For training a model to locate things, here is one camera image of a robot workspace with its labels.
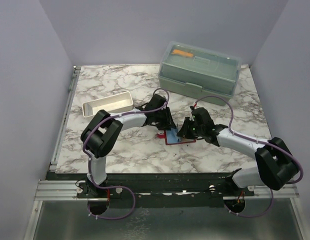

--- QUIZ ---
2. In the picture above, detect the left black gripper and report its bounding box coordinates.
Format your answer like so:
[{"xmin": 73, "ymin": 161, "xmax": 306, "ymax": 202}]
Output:
[{"xmin": 153, "ymin": 107, "xmax": 176, "ymax": 131}]

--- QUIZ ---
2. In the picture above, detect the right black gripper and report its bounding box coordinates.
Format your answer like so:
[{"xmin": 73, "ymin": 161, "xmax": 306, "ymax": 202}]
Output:
[{"xmin": 177, "ymin": 117, "xmax": 205, "ymax": 140}]

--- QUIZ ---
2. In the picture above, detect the red leather card holder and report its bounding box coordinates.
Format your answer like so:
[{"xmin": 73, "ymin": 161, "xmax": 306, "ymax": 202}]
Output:
[{"xmin": 156, "ymin": 128, "xmax": 196, "ymax": 146}]

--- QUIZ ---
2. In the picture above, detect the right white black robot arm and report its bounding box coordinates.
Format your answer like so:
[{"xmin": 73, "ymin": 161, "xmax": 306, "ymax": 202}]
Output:
[{"xmin": 177, "ymin": 107, "xmax": 300, "ymax": 196}]

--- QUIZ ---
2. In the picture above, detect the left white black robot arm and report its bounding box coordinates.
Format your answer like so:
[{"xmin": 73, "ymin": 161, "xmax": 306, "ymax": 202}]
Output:
[{"xmin": 80, "ymin": 94, "xmax": 177, "ymax": 198}]

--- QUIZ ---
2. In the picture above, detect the white rectangular plastic tray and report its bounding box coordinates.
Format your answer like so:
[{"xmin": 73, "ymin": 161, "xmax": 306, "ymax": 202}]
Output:
[{"xmin": 82, "ymin": 91, "xmax": 134, "ymax": 118}]

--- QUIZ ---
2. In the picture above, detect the green plastic toolbox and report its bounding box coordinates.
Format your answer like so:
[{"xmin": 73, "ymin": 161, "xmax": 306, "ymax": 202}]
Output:
[{"xmin": 158, "ymin": 41, "xmax": 242, "ymax": 106}]

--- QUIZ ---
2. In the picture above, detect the orange handled tool in toolbox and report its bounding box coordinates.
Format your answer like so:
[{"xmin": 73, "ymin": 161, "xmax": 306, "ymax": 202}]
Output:
[{"xmin": 171, "ymin": 49, "xmax": 194, "ymax": 58}]

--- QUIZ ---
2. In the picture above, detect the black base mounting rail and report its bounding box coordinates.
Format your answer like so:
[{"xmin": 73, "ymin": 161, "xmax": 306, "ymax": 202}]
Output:
[{"xmin": 46, "ymin": 171, "xmax": 256, "ymax": 210}]

